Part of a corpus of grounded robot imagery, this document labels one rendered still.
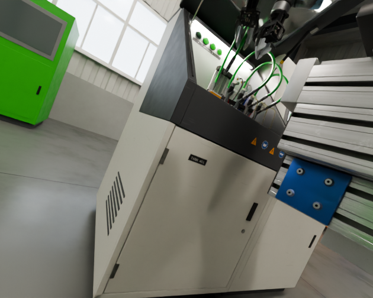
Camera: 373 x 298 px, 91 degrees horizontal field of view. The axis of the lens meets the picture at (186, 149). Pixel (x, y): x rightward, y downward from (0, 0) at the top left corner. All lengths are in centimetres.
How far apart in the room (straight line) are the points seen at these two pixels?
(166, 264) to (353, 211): 73
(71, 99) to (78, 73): 56
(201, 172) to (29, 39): 290
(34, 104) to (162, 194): 272
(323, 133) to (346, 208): 12
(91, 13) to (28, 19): 182
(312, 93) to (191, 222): 65
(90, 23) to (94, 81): 108
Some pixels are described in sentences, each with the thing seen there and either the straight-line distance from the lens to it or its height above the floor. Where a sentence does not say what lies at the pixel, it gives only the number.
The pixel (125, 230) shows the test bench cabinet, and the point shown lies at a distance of 76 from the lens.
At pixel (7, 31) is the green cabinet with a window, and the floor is 106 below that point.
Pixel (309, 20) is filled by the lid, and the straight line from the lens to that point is 149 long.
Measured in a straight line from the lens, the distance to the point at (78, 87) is 463.
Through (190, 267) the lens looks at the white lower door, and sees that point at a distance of 100.
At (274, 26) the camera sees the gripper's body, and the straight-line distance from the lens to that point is 105.
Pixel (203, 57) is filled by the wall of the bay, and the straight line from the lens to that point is 133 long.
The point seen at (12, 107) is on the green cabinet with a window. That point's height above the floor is 21.
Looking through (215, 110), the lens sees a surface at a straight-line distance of 72.
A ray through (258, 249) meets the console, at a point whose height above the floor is 35.
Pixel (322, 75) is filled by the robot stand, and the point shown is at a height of 96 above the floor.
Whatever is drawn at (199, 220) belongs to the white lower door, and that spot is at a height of 45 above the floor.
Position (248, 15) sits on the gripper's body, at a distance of 89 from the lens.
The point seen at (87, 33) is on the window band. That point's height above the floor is 188.
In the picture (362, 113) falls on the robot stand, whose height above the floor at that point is 89.
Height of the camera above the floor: 76
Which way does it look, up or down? 3 degrees down
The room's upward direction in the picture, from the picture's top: 24 degrees clockwise
